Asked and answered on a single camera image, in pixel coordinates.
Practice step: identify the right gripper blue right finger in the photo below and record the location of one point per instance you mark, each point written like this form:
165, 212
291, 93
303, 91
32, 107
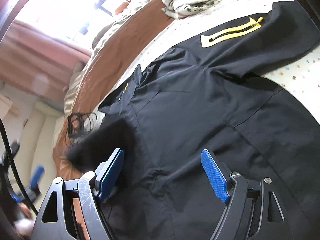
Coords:
215, 176

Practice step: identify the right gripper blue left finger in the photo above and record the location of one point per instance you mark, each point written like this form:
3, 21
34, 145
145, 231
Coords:
107, 174

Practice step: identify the orange-brown blanket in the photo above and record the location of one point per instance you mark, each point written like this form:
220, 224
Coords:
117, 54

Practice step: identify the cream padded headboard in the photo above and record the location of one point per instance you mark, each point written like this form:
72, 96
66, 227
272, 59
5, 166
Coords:
37, 142

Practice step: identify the pink left curtain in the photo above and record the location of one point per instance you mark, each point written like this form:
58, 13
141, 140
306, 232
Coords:
37, 63

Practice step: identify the black long-sleeve jacket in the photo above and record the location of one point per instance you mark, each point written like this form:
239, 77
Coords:
191, 98

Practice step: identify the black folded garment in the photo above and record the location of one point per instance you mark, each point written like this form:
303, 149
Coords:
100, 142

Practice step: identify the floral white bed sheet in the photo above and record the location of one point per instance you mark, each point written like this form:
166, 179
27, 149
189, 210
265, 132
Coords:
226, 21

